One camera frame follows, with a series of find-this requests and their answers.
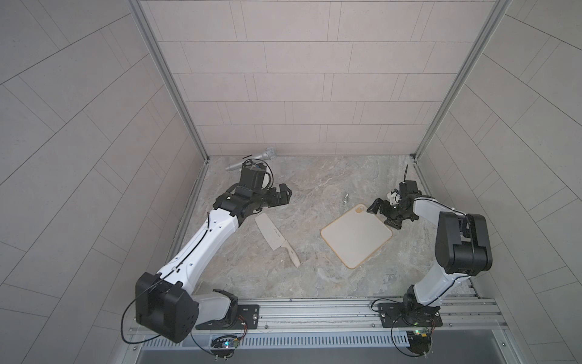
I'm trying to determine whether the beige cutting board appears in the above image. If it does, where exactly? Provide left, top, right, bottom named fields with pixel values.
left=321, top=204, right=393, bottom=269

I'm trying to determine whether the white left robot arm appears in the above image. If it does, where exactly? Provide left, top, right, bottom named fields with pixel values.
left=135, top=184, right=293, bottom=343

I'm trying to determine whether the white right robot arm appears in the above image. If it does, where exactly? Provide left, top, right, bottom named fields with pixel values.
left=367, top=196, right=493, bottom=324

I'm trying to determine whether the right green circuit board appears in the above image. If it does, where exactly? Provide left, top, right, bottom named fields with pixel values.
left=407, top=330, right=433, bottom=356

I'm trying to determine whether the green circuit board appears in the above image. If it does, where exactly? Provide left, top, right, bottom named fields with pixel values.
left=210, top=335, right=243, bottom=359
left=407, top=330, right=433, bottom=356

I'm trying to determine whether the left green circuit board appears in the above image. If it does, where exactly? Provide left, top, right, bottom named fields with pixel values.
left=210, top=335, right=243, bottom=359

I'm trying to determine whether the grey handheld microphone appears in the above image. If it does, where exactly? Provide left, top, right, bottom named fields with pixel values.
left=225, top=147, right=277, bottom=171

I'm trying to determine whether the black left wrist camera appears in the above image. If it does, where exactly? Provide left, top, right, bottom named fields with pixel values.
left=239, top=162, right=274, bottom=188

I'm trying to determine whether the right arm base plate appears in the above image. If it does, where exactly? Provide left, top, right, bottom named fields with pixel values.
left=376, top=302, right=443, bottom=329

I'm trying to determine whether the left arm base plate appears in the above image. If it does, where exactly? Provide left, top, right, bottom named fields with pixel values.
left=195, top=304, right=260, bottom=331

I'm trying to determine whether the aluminium mounting rail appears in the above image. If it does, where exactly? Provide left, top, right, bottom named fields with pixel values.
left=126, top=295, right=508, bottom=338

